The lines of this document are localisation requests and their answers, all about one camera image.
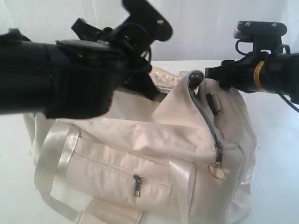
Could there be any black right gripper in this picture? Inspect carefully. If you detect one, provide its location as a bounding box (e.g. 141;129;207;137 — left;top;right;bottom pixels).
188;56;262;92

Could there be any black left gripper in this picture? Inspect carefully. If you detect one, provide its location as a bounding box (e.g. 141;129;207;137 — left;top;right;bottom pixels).
44;17;159;119

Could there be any beige fabric duffel bag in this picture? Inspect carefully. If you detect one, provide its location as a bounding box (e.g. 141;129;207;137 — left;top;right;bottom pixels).
23;75;256;224

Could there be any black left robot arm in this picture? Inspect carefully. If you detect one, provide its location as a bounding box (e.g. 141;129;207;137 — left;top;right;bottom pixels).
0;19;160;119

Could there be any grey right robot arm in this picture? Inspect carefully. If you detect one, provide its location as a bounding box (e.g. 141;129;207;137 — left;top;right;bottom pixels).
187;51;299;111

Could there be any white backdrop curtain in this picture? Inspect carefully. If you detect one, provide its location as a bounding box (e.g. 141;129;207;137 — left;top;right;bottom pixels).
0;0;299;61

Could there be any dark front pocket zipper pull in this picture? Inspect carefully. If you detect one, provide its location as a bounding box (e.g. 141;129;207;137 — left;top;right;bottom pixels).
133;175;142;193

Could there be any black right strap D-ring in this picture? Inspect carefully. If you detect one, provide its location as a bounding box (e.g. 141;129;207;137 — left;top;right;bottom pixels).
205;93;222;116

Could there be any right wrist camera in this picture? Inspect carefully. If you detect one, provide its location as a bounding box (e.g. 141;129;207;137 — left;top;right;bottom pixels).
234;21;290;56

